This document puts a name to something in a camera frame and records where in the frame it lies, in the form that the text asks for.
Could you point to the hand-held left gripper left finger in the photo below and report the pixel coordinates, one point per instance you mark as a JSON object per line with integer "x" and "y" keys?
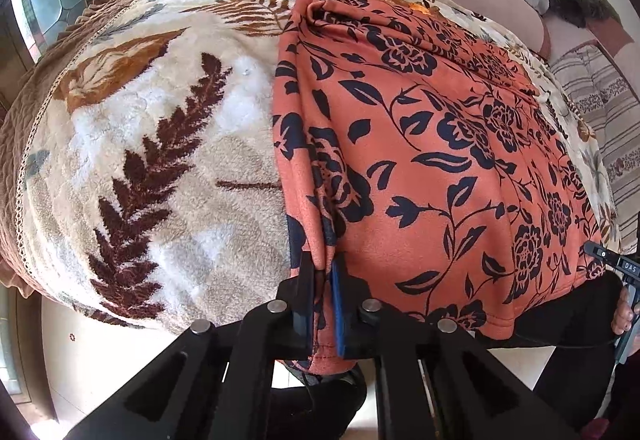
{"x": 305, "y": 310}

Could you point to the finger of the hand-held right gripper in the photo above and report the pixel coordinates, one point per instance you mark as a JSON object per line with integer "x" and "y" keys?
{"x": 602, "y": 254}

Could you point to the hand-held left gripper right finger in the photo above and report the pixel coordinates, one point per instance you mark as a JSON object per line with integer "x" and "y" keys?
{"x": 340, "y": 315}

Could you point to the orange floral garment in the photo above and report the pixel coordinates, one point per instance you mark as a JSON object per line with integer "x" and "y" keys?
{"x": 425, "y": 169}

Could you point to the person's right hand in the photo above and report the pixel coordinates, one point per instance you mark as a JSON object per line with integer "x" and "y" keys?
{"x": 622, "y": 312}

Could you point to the person's black trousers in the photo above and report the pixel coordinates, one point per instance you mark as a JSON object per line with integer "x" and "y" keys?
{"x": 575, "y": 345}

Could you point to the striped floral cushion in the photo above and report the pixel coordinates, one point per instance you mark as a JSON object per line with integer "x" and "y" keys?
{"x": 605, "y": 104}

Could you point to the cream leaf-print blanket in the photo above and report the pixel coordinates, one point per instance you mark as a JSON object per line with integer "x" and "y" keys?
{"x": 175, "y": 144}

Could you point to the maroon quilted cover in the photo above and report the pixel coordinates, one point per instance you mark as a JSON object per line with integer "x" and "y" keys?
{"x": 607, "y": 32}

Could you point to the brown quilted bedspread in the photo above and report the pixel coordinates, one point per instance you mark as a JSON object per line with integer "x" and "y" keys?
{"x": 20, "y": 129}

